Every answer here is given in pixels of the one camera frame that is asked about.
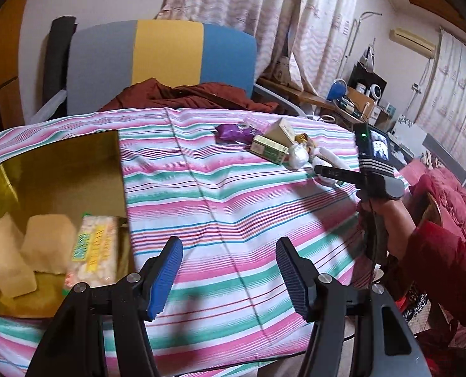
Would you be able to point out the person's right hand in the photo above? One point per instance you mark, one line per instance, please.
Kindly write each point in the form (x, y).
(400, 227)

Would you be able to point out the striped tablecloth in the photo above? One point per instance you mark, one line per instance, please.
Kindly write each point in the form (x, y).
(225, 212)

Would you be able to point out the yellow label snack packet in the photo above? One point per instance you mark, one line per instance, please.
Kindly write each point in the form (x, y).
(93, 251)

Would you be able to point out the wooden desk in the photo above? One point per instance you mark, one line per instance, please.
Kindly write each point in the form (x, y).
(295, 93)

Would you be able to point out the white round device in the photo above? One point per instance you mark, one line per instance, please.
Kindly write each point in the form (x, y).
(376, 92)

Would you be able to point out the white plastic tube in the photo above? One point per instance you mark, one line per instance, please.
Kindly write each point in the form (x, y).
(329, 157)

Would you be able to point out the cream white packet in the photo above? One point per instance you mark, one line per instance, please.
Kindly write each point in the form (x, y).
(48, 241)
(5, 257)

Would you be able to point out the pink blister pack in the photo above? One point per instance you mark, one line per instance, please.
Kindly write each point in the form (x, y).
(256, 123)

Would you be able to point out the patterned beige curtain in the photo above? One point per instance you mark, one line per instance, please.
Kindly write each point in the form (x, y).
(280, 15)

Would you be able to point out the beige cardboard box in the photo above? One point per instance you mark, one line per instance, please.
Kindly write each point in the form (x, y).
(279, 130)

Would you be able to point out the brown gold wrapped candy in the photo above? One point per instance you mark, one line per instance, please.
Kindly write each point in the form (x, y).
(304, 140)

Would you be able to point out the green and white box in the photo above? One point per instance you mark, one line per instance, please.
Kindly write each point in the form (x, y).
(269, 149)

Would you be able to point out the paper bag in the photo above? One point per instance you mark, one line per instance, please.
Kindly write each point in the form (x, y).
(284, 70)

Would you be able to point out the person's right forearm red sleeve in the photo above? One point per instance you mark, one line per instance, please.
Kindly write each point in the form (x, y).
(449, 263)

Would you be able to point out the gold tin box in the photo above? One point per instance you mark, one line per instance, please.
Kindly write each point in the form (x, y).
(60, 172)

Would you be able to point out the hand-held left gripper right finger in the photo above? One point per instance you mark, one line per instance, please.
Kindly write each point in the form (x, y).
(295, 279)

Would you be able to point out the black box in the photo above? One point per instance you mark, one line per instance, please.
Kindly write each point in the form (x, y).
(364, 74)

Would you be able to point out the wall air conditioner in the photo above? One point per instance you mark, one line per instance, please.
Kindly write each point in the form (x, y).
(411, 41)

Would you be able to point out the brown red jacket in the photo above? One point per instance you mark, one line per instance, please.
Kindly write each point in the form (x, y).
(186, 96)

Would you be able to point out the open cardboard box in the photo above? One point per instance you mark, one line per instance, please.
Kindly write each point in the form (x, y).
(360, 104)

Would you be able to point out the wooden wardrobe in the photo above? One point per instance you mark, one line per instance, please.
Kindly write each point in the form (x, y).
(1, 66)

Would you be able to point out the large purple snack packet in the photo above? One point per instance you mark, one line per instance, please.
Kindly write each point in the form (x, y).
(230, 132)

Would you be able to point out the white round wrapped item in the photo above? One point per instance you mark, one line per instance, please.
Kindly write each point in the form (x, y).
(299, 156)

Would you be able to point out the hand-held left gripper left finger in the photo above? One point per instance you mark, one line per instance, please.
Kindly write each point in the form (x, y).
(164, 279)

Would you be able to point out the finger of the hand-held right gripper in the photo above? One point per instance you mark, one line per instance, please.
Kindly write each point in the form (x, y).
(335, 172)

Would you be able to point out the patterned white window curtain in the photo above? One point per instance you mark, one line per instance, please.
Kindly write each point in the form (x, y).
(452, 82)

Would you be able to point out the metal stand pole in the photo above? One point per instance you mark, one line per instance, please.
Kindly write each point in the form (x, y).
(354, 31)

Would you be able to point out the grey yellow blue chair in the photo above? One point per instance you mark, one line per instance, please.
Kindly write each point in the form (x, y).
(166, 51)

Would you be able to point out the red quilt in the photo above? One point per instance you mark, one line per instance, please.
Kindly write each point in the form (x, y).
(449, 192)

